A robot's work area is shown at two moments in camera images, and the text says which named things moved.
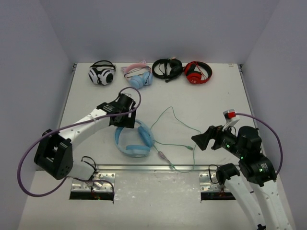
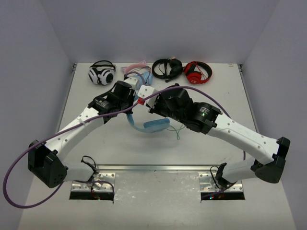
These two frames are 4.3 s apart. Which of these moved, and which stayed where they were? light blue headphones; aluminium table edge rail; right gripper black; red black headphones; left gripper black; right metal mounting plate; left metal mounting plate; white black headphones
Moved: right gripper black; light blue headphones; left gripper black
Stayed: white black headphones; red black headphones; right metal mounting plate; aluminium table edge rail; left metal mounting plate
